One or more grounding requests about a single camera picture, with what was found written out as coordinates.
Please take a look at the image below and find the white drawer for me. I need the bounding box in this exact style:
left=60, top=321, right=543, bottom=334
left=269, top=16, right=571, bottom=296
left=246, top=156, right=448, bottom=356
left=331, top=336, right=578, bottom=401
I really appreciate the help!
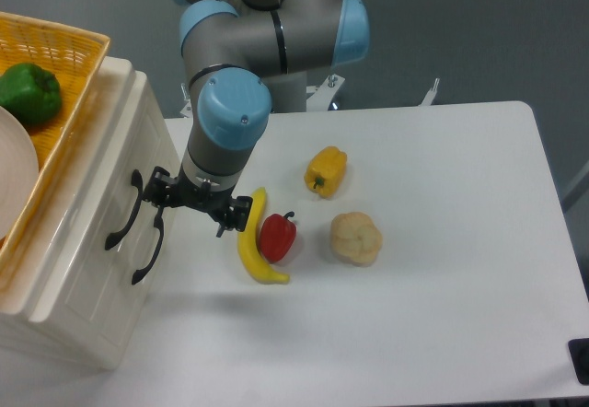
left=31, top=72, right=179, bottom=331

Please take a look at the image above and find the white plate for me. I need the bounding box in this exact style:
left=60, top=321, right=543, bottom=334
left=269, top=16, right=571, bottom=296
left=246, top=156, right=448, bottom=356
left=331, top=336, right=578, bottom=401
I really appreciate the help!
left=1, top=108, right=39, bottom=238

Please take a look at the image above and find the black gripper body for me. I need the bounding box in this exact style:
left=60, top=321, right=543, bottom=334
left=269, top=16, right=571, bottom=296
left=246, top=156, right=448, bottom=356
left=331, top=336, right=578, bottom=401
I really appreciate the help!
left=173, top=174, right=234, bottom=223

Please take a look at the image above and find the black top drawer handle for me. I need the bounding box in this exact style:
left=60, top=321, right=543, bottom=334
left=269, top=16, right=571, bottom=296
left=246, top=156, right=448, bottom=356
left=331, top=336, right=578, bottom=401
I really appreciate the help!
left=104, top=169, right=148, bottom=251

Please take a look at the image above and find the yellow banana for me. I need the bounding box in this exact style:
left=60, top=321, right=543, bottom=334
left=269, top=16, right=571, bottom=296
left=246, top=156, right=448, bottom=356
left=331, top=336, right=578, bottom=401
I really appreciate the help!
left=237, top=187, right=290, bottom=285

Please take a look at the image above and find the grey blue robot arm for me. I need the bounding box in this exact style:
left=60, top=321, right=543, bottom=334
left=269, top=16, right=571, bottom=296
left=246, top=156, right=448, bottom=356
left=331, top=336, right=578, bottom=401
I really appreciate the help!
left=143, top=0, right=370, bottom=231

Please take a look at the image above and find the white drawer cabinet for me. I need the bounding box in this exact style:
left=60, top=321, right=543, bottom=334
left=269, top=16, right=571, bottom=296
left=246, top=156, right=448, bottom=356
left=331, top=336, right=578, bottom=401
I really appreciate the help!
left=1, top=57, right=179, bottom=369

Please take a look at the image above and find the black bottom drawer handle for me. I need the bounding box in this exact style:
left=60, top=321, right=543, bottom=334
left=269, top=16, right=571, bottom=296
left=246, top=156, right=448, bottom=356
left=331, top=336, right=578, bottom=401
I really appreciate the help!
left=131, top=209, right=165, bottom=285

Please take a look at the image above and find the black corner device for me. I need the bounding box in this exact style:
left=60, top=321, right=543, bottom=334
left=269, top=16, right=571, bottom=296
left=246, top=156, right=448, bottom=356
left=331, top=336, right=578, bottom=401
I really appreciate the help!
left=568, top=338, right=589, bottom=386

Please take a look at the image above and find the red bell pepper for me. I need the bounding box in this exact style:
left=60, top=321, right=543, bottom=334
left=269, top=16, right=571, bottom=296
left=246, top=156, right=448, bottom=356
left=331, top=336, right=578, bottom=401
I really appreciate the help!
left=259, top=211, right=297, bottom=263

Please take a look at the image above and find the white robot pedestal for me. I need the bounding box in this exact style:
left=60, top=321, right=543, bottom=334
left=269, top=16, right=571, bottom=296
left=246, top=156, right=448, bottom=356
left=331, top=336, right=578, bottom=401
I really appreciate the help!
left=263, top=72, right=307, bottom=113

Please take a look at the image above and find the black drawer handle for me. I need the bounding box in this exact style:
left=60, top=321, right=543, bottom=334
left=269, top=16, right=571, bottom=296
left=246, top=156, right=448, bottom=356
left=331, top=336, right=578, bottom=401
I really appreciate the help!
left=104, top=169, right=148, bottom=251
left=131, top=209, right=165, bottom=285

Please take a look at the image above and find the white base mounting frame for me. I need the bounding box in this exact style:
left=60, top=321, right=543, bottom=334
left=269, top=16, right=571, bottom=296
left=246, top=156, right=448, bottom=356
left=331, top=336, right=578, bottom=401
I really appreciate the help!
left=179, top=74, right=440, bottom=118

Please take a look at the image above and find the yellow woven basket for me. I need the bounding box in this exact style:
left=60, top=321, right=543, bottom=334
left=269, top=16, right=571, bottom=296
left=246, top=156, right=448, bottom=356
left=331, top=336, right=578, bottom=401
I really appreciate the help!
left=1, top=12, right=110, bottom=286

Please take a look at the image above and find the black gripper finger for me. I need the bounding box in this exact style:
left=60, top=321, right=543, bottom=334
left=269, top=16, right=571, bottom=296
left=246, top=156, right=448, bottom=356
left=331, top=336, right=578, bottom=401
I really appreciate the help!
left=142, top=166, right=179, bottom=228
left=214, top=196, right=253, bottom=238

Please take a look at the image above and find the yellow bell pepper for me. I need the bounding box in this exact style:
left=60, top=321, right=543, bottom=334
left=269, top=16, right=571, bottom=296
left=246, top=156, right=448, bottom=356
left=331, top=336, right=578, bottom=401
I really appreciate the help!
left=304, top=146, right=348, bottom=199

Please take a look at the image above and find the green bell pepper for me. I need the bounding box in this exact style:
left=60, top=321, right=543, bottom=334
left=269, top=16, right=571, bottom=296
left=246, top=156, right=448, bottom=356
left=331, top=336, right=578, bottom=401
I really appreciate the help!
left=1, top=63, right=62, bottom=126

